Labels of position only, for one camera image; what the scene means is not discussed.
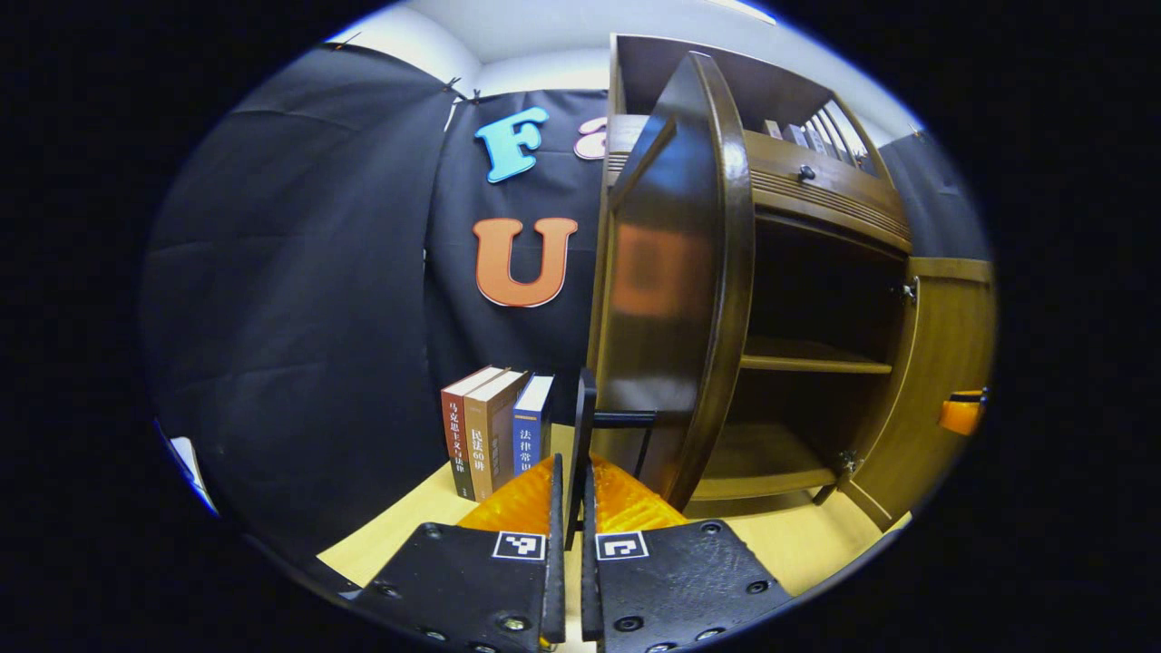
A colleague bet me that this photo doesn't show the red-spined book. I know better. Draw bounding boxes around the red-spined book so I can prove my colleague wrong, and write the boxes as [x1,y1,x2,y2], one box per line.
[441,365,505,502]

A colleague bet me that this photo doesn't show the brown book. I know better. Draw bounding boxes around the brown book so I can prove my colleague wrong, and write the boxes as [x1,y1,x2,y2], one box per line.
[463,370,530,503]

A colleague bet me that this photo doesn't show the black backdrop cloth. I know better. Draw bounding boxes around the black backdrop cloth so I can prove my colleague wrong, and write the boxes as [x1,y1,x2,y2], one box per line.
[141,44,994,563]

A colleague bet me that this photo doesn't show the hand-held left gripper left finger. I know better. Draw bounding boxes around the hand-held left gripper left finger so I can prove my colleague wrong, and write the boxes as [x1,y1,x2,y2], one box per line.
[349,452,569,653]

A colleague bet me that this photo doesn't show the wooden double-door shoe cabinet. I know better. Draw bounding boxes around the wooden double-door shoe cabinet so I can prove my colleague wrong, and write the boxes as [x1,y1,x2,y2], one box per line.
[603,34,917,522]

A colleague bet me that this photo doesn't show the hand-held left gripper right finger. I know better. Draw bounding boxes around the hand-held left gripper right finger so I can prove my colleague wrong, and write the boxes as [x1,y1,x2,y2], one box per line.
[580,452,799,653]

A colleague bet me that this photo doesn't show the blue book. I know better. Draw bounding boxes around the blue book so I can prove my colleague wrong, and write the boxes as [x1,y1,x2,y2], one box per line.
[512,375,555,478]

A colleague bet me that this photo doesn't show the wooden shoe cabinet door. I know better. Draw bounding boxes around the wooden shoe cabinet door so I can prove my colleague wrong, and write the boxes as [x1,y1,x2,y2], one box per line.
[839,257,997,533]
[564,52,757,551]

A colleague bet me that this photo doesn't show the wooden cabinet drawer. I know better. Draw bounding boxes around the wooden cabinet drawer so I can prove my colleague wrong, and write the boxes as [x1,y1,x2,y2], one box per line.
[744,132,913,254]

